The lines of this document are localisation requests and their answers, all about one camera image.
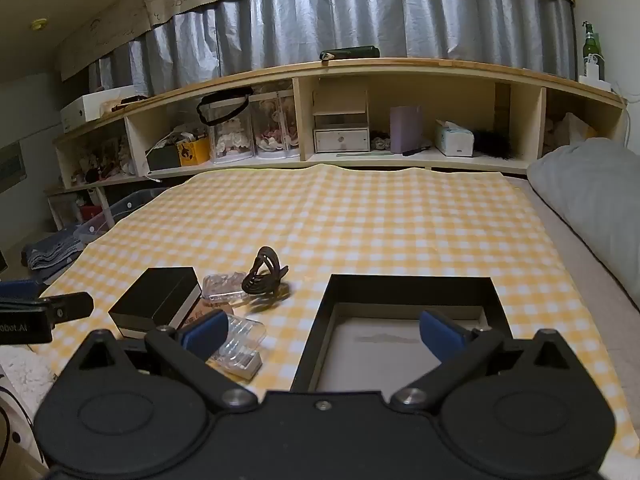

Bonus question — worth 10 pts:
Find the clear plastic case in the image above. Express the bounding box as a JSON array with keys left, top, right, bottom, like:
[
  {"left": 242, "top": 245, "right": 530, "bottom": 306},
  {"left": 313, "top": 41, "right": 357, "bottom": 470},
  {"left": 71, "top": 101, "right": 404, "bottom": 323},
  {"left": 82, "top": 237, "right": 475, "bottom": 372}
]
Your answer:
[{"left": 207, "top": 312, "right": 267, "bottom": 381}]

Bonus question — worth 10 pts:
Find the wooden headboard shelf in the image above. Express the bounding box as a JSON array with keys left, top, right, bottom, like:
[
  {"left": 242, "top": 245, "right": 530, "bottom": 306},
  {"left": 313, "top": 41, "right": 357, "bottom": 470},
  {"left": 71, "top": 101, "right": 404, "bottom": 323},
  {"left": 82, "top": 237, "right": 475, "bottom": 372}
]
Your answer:
[{"left": 52, "top": 57, "right": 628, "bottom": 196}]

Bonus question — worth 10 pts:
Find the white cardboard box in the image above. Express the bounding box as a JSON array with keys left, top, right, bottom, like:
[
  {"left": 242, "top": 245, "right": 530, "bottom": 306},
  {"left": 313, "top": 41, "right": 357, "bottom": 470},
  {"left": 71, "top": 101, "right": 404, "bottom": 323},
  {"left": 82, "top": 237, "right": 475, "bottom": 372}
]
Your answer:
[{"left": 60, "top": 85, "right": 137, "bottom": 134}]

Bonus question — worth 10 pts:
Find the group of small figures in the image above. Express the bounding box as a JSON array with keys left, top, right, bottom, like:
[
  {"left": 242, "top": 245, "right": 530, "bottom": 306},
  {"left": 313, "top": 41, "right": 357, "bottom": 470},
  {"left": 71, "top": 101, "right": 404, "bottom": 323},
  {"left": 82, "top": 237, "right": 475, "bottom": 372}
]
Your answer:
[{"left": 70, "top": 135, "right": 136, "bottom": 186}]

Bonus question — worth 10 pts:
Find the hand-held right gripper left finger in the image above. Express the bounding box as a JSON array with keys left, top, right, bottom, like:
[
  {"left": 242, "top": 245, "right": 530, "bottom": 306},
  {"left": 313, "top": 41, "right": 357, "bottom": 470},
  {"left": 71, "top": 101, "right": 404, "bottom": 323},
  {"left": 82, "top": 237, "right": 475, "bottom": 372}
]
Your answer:
[{"left": 75, "top": 309, "right": 258, "bottom": 413}]

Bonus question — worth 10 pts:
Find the dark green case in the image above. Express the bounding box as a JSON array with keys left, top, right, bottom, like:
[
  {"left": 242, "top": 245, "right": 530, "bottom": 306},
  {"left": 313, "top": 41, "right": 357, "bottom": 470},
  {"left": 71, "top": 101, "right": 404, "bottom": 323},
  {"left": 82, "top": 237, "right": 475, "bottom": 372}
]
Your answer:
[{"left": 320, "top": 46, "right": 381, "bottom": 61}]

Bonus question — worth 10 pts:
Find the black strap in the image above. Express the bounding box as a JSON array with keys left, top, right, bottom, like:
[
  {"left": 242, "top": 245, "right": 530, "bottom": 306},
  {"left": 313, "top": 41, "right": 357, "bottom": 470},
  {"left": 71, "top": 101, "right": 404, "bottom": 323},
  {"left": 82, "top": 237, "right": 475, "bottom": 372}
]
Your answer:
[{"left": 196, "top": 86, "right": 254, "bottom": 126}]

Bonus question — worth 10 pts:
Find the clear packet of beads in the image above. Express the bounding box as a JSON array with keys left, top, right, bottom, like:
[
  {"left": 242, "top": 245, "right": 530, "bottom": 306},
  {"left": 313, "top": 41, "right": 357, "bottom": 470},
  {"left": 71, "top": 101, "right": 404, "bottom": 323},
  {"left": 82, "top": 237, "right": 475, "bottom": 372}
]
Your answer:
[{"left": 202, "top": 270, "right": 247, "bottom": 307}]

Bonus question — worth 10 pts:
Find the black storage box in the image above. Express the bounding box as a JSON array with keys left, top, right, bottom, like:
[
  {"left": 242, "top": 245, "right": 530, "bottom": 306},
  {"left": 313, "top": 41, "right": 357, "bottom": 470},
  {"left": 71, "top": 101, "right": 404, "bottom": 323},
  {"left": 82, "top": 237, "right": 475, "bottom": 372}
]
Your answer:
[{"left": 146, "top": 144, "right": 182, "bottom": 171}]

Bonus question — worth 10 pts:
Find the white power adapter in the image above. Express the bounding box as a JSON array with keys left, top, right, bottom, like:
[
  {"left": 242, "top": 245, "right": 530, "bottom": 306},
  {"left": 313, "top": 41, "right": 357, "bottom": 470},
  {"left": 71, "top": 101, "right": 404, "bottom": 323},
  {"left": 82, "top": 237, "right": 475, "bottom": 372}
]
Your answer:
[{"left": 579, "top": 55, "right": 612, "bottom": 92}]

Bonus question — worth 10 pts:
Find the white plastic bag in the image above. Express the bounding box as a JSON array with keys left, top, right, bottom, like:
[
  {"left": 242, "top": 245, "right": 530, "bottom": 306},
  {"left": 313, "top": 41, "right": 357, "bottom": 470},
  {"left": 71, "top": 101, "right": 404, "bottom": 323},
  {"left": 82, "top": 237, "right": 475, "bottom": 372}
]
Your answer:
[{"left": 545, "top": 112, "right": 601, "bottom": 149}]

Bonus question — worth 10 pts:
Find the folded blue towel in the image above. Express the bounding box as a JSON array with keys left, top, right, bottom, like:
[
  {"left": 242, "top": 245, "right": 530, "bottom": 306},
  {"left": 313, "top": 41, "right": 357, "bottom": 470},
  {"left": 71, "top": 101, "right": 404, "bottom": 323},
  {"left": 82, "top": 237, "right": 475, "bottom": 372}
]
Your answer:
[{"left": 22, "top": 230, "right": 85, "bottom": 282}]

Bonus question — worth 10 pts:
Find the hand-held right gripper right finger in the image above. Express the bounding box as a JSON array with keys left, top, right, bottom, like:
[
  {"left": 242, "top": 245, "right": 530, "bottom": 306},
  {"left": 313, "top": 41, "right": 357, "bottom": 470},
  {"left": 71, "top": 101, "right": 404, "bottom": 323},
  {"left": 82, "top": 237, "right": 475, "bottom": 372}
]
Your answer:
[{"left": 390, "top": 310, "right": 566, "bottom": 413}]

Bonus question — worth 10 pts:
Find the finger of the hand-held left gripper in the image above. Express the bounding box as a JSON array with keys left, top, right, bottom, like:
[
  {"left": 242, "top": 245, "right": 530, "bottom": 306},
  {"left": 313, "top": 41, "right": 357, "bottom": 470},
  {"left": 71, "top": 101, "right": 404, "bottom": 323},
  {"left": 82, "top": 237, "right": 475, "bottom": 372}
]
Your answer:
[
  {"left": 0, "top": 281, "right": 45, "bottom": 302},
  {"left": 0, "top": 292, "right": 96, "bottom": 324}
]

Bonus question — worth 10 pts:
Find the small black box white band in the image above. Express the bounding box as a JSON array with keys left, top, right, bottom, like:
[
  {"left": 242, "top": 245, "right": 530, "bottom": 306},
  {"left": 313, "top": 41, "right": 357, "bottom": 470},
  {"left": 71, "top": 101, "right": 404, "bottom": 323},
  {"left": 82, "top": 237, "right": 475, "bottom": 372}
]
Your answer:
[{"left": 108, "top": 266, "right": 202, "bottom": 346}]

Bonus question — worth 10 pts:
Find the grey pillow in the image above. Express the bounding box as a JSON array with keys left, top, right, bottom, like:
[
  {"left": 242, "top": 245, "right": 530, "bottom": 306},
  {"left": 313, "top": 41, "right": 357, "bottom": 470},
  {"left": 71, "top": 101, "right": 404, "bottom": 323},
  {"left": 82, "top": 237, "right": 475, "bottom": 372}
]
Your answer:
[{"left": 527, "top": 137, "right": 640, "bottom": 311}]

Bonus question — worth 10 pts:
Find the yellow checked cloth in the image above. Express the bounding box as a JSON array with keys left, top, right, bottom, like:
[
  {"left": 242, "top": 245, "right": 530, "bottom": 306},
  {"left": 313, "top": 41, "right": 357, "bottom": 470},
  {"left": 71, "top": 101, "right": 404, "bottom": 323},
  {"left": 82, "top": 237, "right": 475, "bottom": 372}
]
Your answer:
[{"left": 37, "top": 162, "right": 636, "bottom": 461}]

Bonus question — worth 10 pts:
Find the white printed blanket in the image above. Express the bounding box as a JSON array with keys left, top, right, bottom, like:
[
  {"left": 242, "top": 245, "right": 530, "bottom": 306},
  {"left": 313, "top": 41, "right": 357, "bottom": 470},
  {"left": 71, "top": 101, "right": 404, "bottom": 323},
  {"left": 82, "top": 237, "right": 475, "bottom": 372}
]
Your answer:
[{"left": 0, "top": 345, "right": 68, "bottom": 480}]

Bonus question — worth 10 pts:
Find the green glass bottle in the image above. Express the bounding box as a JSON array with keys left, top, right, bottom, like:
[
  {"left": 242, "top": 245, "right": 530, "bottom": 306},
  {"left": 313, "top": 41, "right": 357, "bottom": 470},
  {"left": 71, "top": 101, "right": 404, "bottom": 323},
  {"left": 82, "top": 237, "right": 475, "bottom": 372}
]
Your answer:
[{"left": 582, "top": 22, "right": 601, "bottom": 81}]

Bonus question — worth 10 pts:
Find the tissue box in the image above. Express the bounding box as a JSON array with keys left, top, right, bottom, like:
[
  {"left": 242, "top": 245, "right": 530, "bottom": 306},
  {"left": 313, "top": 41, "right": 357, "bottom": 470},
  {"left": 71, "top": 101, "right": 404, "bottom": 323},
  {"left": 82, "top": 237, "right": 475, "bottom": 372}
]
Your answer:
[{"left": 434, "top": 120, "right": 475, "bottom": 157}]

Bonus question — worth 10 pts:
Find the dark brown hair claw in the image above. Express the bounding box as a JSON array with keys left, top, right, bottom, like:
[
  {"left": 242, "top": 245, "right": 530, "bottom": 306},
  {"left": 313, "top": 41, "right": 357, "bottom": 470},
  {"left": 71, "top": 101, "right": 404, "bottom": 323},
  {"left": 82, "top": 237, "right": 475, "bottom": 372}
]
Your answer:
[{"left": 241, "top": 246, "right": 291, "bottom": 295}]

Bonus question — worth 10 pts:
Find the large black box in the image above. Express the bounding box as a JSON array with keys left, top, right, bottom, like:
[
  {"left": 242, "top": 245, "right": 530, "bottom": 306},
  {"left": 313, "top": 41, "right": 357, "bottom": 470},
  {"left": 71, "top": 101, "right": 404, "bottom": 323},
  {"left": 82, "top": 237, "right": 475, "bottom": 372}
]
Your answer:
[{"left": 292, "top": 274, "right": 516, "bottom": 393}]

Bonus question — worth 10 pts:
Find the yellow printed box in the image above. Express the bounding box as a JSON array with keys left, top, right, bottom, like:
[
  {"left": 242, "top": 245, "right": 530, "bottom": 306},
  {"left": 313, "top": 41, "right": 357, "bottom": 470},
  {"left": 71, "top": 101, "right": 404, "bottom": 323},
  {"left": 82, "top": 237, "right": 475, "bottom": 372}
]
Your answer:
[{"left": 176, "top": 135, "right": 212, "bottom": 167}]

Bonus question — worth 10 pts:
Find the silver curtain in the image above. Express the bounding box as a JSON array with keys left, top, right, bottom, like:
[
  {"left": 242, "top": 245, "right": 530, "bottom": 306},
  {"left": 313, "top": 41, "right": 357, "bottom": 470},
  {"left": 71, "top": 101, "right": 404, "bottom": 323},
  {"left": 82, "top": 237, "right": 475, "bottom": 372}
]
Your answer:
[{"left": 87, "top": 0, "right": 576, "bottom": 101}]

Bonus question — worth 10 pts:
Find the white drawer organiser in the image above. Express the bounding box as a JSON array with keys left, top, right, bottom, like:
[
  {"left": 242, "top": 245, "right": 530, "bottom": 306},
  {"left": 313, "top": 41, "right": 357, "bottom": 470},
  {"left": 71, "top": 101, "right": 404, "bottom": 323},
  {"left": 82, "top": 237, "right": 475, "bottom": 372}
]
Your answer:
[{"left": 312, "top": 82, "right": 371, "bottom": 154}]

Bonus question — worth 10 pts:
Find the clear plastic storage bin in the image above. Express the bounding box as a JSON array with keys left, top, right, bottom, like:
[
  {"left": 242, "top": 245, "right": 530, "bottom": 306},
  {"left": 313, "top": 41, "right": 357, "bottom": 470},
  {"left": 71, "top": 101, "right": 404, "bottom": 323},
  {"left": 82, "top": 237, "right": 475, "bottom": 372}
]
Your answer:
[{"left": 75, "top": 187, "right": 166, "bottom": 242}]

